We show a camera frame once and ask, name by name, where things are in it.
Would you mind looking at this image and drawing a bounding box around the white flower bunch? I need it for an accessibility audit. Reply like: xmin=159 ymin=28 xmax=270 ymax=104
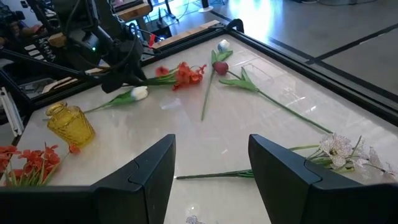
xmin=176 ymin=132 xmax=398 ymax=184
xmin=185 ymin=215 xmax=206 ymax=224

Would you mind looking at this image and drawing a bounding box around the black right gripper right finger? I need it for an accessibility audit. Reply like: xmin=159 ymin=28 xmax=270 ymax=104
xmin=248 ymin=134 xmax=398 ymax=224

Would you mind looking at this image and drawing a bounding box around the black table frame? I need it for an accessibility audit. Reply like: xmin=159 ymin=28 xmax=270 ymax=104
xmin=0 ymin=18 xmax=398 ymax=128

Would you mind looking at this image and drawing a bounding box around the grey metal stand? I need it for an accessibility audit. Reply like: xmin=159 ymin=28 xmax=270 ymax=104
xmin=0 ymin=86 xmax=25 ymax=138

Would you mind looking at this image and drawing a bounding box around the dark red tulip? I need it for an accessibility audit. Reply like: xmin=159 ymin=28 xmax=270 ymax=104
xmin=212 ymin=60 xmax=333 ymax=134

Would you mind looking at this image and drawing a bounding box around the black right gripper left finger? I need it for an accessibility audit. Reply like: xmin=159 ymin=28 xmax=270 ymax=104
xmin=0 ymin=134 xmax=177 ymax=224

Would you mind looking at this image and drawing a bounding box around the pale blue tulip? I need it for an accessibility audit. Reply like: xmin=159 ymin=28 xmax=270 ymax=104
xmin=200 ymin=39 xmax=234 ymax=121

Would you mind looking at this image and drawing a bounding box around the orange flower bunch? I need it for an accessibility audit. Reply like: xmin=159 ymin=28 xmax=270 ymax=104
xmin=0 ymin=142 xmax=82 ymax=187
xmin=136 ymin=61 xmax=208 ymax=91

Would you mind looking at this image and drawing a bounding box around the yellow glass vase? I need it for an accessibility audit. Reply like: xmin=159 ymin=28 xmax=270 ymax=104
xmin=45 ymin=101 xmax=96 ymax=147

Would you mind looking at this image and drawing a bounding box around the black corner clamp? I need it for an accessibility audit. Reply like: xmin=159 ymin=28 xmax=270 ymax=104
xmin=225 ymin=18 xmax=245 ymax=34

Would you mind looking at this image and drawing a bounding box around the wooden table board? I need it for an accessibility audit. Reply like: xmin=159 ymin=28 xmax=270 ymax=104
xmin=151 ymin=19 xmax=221 ymax=50

